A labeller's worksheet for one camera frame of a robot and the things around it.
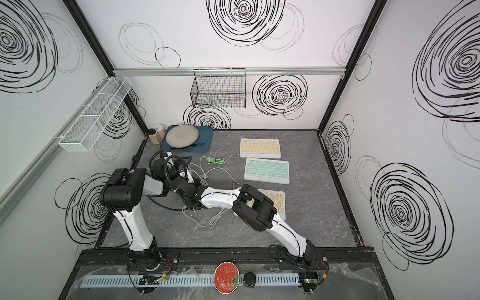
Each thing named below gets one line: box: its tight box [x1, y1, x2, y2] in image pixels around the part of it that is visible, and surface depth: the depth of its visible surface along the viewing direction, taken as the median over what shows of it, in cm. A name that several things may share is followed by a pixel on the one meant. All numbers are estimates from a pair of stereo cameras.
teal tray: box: [160, 125, 214, 153], surface depth 117 cm
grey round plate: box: [165, 124, 200, 149], surface depth 119 cm
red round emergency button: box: [213, 261, 240, 295], surface depth 68 cm
